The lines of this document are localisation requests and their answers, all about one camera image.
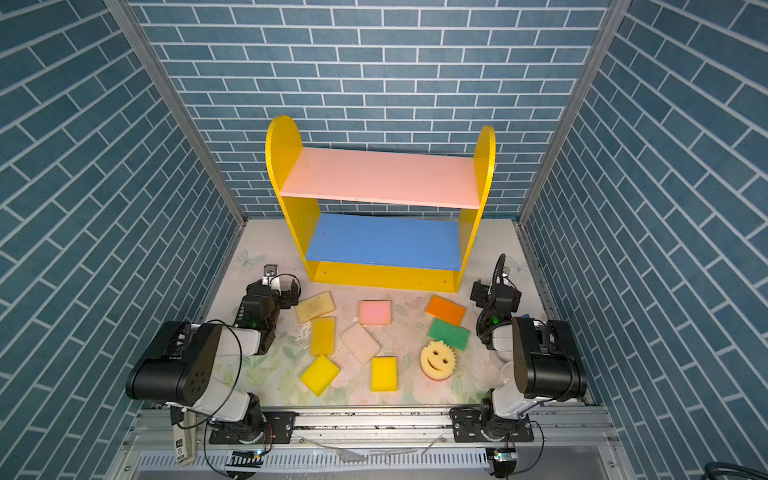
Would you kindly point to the bright yellow sponge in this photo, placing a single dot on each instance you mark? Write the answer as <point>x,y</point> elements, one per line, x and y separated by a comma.
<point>320,374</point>
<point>384,375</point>

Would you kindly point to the pale yellow tan sponge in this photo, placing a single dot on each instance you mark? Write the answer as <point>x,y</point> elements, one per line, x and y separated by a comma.
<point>314,307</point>

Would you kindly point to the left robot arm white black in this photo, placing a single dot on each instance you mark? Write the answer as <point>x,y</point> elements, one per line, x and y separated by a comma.
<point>176,368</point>

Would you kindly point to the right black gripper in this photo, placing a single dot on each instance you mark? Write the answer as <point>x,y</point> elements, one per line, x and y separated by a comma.
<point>487,294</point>

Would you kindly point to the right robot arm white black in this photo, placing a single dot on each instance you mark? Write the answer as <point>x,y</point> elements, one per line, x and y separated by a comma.
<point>542,355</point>

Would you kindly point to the orange sponge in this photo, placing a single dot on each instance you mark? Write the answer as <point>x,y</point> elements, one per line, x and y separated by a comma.
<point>445,310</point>

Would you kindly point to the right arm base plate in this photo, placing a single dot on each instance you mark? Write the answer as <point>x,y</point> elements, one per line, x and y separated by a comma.
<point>471,424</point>

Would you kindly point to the yellow sponge upright rectangle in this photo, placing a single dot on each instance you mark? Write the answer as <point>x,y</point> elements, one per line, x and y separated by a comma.
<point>323,334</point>

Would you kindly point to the yellow shelf pink blue boards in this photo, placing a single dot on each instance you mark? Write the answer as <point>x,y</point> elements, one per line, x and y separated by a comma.
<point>379,252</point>

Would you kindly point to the bright yellow sponge centre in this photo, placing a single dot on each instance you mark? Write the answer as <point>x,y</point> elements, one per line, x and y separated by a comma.
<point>384,375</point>

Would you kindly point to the smiley face round sponge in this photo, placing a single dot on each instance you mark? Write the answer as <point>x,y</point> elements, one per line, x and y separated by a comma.
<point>437,360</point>

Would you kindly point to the bright yellow sponge left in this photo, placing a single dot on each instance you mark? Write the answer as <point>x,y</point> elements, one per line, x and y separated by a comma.
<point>320,374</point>

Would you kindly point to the beige pale pink sponge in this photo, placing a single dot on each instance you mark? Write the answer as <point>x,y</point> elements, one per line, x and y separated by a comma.
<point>360,343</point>

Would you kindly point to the green sponge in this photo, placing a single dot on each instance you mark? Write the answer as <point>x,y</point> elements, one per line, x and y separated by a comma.
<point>451,335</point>

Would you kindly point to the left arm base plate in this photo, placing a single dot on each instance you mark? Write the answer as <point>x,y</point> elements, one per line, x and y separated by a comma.
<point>282,427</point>

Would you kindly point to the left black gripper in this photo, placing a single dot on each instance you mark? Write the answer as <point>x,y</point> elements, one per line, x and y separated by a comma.
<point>279,293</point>

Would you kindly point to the aluminium front rail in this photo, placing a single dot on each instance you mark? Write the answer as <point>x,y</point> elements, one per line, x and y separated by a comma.
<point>571,441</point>

